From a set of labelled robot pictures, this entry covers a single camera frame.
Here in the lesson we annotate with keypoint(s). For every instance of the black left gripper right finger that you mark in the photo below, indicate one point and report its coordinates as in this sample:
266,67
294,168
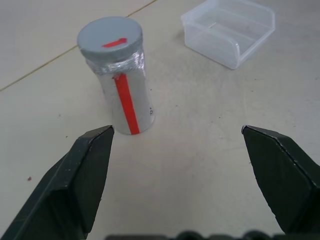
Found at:
282,180

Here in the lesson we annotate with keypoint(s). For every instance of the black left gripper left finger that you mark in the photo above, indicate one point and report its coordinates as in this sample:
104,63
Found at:
67,182

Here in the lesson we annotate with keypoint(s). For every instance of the grey bottle with red stripe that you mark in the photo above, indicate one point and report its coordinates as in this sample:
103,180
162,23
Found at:
127,100

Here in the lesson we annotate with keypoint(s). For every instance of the grey plastic jar lid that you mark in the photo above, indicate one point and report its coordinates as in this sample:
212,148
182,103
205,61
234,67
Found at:
110,38

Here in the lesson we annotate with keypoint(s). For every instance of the clear plastic container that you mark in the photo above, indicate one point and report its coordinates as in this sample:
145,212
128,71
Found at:
228,32

